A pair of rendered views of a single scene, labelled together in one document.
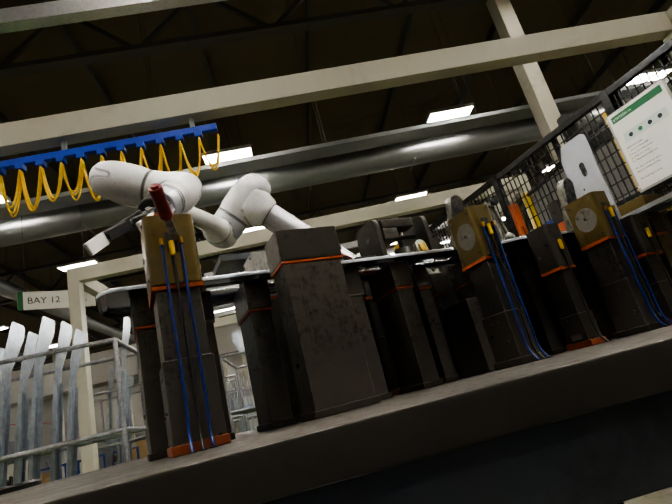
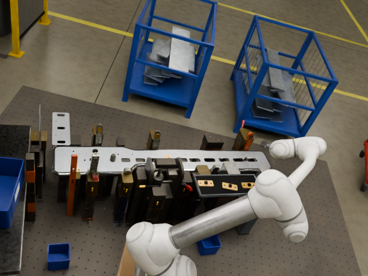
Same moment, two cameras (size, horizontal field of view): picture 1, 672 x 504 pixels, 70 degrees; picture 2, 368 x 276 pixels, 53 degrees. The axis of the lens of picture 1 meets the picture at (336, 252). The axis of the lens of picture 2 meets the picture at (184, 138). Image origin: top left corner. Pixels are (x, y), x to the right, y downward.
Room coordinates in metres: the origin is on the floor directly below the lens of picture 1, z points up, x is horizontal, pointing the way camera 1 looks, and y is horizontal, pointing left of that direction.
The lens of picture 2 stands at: (2.80, -0.15, 2.57)
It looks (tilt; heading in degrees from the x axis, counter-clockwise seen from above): 40 degrees down; 179
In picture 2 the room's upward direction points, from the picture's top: 19 degrees clockwise
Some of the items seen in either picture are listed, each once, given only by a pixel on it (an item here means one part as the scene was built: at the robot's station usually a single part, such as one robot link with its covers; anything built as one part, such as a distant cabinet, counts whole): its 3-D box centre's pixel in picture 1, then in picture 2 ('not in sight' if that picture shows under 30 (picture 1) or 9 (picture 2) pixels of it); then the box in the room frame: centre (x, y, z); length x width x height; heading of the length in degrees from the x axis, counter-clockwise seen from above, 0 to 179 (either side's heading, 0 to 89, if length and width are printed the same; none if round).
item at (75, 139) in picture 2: (650, 270); (73, 154); (1.23, -0.75, 0.84); 0.12 x 0.07 x 0.28; 26
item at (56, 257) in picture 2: not in sight; (58, 256); (1.84, -0.55, 0.74); 0.11 x 0.10 x 0.09; 116
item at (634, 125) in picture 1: (652, 136); not in sight; (1.53, -1.14, 1.30); 0.23 x 0.02 x 0.31; 26
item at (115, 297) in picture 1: (407, 263); (171, 159); (1.16, -0.16, 1.00); 1.38 x 0.22 x 0.02; 116
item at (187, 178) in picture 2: (375, 327); (177, 199); (1.35, -0.05, 0.89); 0.12 x 0.07 x 0.38; 26
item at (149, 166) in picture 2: (411, 299); (157, 193); (1.40, -0.18, 0.94); 0.18 x 0.13 x 0.49; 116
